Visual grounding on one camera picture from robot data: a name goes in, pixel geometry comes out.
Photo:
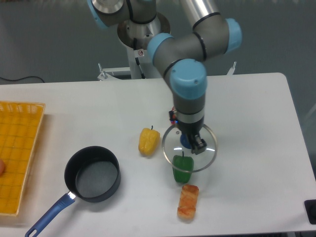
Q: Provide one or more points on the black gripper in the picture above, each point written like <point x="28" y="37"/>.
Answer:
<point x="190" y="136"/>

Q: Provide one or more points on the glass lid blue knob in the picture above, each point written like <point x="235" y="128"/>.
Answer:
<point x="172" y="146"/>

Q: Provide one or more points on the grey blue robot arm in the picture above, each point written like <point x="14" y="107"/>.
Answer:
<point x="178" y="61"/>

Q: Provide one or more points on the green bell pepper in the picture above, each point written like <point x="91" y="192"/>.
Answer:
<point x="183" y="167"/>

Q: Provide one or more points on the yellow bell pepper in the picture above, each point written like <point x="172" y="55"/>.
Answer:
<point x="148" y="141"/>

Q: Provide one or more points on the orange toast bread piece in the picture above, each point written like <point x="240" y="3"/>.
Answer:
<point x="187" y="203"/>

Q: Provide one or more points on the black device at table edge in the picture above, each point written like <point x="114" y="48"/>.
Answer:
<point x="310" y="207"/>

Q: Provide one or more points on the yellow woven basket tray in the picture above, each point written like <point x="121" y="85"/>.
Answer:
<point x="19" y="127"/>

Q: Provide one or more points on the white bracket behind table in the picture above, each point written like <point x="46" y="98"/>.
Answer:
<point x="232" y="69"/>

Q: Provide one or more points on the black saucepan blue handle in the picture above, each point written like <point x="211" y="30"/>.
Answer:
<point x="92" y="174"/>

